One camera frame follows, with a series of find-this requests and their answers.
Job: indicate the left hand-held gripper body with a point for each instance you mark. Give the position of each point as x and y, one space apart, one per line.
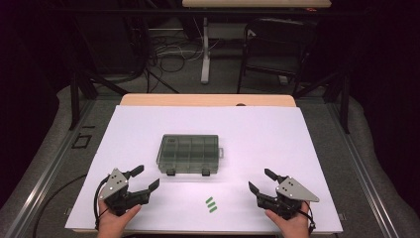
114 185

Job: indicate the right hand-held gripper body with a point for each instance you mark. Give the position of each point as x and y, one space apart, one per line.
294 191

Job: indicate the small green plastic piece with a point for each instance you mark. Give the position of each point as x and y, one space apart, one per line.
213 209
211 204
209 200

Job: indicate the grey translucent compartment box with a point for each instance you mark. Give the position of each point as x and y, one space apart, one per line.
188 153

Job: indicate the person's right hand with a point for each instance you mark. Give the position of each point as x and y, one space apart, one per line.
294 228

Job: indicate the person's left hand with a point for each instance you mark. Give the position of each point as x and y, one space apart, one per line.
114 226

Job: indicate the white board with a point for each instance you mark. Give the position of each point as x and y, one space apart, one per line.
264 148

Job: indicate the light wooden table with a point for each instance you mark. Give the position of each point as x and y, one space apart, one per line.
165 99

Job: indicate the black tripod legs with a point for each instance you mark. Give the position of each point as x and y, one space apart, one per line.
161 81

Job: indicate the black folding chair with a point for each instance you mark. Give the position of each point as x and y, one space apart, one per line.
277 43

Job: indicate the white-legged wooden desk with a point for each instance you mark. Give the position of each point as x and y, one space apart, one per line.
205 49

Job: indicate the black horizontal bar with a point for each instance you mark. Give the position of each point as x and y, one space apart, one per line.
165 12

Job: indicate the aluminium floor rail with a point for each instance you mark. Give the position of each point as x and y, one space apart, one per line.
363 172
49 170

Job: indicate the black metal frame stand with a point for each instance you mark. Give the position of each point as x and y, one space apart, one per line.
345 102
75 99

